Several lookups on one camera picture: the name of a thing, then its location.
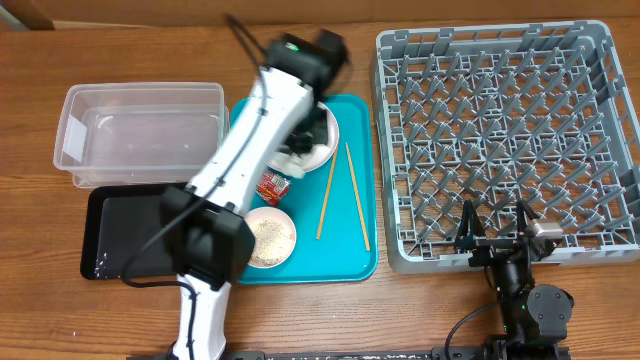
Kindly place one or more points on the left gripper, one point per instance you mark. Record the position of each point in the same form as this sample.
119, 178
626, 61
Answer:
305, 146

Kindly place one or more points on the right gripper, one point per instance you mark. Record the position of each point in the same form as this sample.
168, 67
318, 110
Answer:
489, 249

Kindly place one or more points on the wooden chopstick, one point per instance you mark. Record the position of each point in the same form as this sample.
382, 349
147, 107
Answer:
326, 196
357, 198

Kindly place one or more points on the white napkin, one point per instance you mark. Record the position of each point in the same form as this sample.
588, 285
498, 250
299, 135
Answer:
292, 165

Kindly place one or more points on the red snack wrapper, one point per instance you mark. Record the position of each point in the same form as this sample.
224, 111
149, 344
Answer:
272, 188

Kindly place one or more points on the pink bowl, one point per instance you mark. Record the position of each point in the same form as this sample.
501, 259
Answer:
275, 237

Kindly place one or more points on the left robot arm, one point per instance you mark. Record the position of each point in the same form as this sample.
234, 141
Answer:
204, 229

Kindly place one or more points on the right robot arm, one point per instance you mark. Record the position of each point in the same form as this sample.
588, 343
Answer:
535, 317

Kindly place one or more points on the grey dishwasher rack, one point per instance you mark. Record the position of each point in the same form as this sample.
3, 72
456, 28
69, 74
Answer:
494, 114

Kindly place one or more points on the white round plate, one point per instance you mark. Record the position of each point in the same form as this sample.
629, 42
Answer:
322, 153

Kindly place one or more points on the teal serving tray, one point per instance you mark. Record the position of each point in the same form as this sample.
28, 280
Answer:
340, 255

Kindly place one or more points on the clear plastic storage bin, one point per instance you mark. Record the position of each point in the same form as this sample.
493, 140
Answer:
139, 132

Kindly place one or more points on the black plastic tray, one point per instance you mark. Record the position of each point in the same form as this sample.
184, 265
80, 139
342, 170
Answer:
119, 221

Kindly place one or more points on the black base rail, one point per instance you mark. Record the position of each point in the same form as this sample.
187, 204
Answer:
436, 353

